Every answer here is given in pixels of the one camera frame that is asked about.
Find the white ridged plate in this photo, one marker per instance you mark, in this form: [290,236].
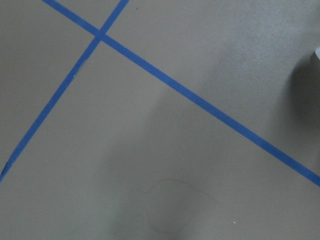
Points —
[317,53]

